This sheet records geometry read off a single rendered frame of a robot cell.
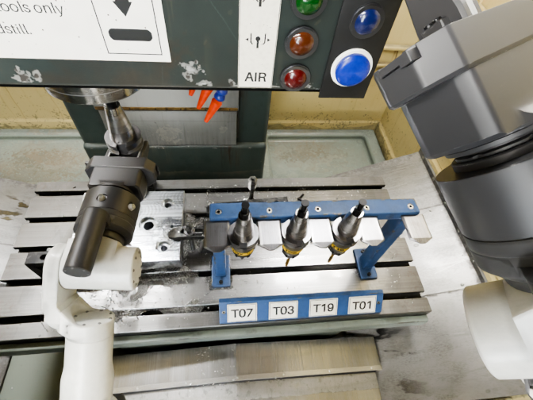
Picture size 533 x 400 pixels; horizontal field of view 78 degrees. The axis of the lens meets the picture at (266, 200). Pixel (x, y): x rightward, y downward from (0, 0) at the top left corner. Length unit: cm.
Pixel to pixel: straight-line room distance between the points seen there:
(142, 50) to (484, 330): 32
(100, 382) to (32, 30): 46
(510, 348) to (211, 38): 30
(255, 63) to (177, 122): 93
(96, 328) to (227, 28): 44
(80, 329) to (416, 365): 96
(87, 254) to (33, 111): 145
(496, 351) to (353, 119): 163
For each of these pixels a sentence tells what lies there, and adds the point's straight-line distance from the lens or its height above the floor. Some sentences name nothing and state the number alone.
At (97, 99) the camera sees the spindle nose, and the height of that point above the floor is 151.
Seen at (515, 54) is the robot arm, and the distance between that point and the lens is 24.
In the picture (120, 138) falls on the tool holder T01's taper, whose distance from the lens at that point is 64.
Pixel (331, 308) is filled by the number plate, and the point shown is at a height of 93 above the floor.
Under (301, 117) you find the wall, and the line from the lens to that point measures 175.
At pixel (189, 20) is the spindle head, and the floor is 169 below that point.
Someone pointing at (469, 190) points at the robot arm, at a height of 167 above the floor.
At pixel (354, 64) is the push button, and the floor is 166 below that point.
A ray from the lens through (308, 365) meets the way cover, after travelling 110.
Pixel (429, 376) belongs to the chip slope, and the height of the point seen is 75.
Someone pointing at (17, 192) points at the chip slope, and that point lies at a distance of 163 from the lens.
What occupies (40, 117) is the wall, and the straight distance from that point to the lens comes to 191.
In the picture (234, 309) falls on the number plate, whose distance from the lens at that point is 90.
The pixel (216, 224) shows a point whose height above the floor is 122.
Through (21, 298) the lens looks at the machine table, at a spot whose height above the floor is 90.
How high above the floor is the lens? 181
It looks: 55 degrees down
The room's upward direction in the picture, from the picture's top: 8 degrees clockwise
